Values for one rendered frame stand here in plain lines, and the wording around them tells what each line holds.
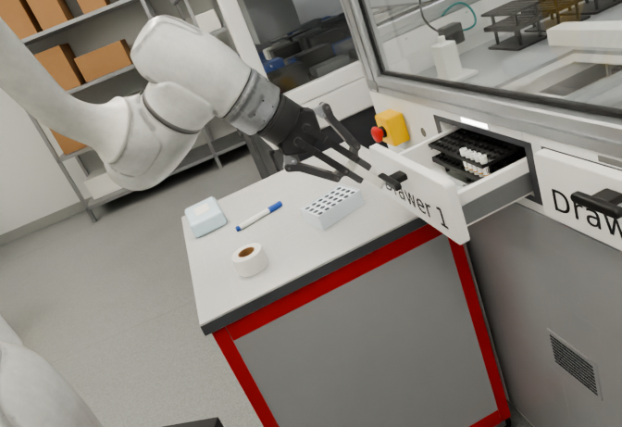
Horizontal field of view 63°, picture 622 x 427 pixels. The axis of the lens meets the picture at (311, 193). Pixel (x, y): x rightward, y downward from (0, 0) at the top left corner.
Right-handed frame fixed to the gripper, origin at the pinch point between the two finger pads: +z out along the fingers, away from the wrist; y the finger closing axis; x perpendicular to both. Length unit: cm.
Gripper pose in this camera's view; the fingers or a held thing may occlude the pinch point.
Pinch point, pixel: (365, 174)
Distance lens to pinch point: 87.8
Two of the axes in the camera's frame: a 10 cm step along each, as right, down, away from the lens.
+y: 5.3, -8.4, -1.0
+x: -2.9, -2.9, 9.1
